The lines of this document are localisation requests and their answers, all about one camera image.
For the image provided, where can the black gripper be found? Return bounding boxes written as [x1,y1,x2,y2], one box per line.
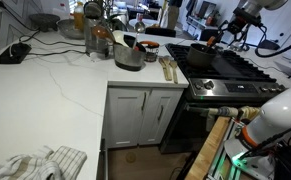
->
[218,7,263,38]

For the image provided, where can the glass utensil holder jar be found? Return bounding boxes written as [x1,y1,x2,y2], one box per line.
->
[84,17,111,60]

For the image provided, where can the dark armchair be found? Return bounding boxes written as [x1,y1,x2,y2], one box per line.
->
[199,28,220,43]

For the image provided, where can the stainless gas stove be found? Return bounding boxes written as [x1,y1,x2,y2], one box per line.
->
[159,42,288,154]

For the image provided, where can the standing person in khaki trousers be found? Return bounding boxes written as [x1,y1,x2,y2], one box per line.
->
[159,0,184,30]

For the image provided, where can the stove control knob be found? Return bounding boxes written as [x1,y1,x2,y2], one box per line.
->
[203,79,215,90]
[193,80,204,91]

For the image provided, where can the black chair back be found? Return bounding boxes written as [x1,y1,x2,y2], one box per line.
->
[144,27,177,38]

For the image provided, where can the slotted wooden spatula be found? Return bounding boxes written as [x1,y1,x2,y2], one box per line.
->
[169,59,180,85]

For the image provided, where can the plain wooden spatula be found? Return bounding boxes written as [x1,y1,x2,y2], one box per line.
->
[164,63,174,82]

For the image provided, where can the wooden spoon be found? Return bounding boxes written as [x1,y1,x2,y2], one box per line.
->
[158,57,170,82]

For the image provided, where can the glass jar with orange lid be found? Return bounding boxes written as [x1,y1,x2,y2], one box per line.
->
[139,40,161,63]

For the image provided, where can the round white table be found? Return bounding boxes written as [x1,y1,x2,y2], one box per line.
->
[128,18,159,29]

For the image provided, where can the steel ladle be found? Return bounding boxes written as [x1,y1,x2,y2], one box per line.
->
[131,20,147,51]

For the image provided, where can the grey metal bucket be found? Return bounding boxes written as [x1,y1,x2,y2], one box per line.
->
[112,34,148,72]

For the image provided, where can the white spatula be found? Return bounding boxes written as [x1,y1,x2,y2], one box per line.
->
[112,30,131,48]

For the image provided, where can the narrow white cabinet door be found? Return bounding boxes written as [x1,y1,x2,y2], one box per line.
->
[138,88,184,147]

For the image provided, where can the wooden butcher block table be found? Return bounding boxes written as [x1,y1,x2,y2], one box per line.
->
[184,116,232,180]

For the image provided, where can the copper ladle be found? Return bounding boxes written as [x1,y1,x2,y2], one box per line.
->
[91,24,115,44]

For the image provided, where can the black round skimmer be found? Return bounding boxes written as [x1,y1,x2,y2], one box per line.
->
[83,0,104,20]

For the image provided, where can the wide white cabinet door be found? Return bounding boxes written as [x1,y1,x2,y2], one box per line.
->
[104,87,151,149]

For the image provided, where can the orange juice bottle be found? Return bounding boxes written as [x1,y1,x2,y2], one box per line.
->
[73,1,86,33]

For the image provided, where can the wide metal bowl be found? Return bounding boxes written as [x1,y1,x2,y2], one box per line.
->
[56,18,86,40]

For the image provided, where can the black flat countertop device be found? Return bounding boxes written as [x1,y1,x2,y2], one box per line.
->
[0,42,33,65]

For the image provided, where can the checkered dish towel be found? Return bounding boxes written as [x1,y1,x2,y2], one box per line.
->
[0,144,88,180]

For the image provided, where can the black pot with orange-tipped handle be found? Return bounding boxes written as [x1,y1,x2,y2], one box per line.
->
[185,35,219,70]

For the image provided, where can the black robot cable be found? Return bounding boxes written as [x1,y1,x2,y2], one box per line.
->
[254,23,291,58]

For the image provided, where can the cloth on oven handle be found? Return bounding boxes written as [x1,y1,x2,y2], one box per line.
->
[206,105,263,122]

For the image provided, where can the dark cabinet door handle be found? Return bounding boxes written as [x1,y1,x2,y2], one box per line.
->
[140,91,148,112]
[156,104,165,123]

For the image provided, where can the black power cable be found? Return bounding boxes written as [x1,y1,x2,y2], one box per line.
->
[18,31,87,48]
[26,49,88,57]
[0,1,41,43]

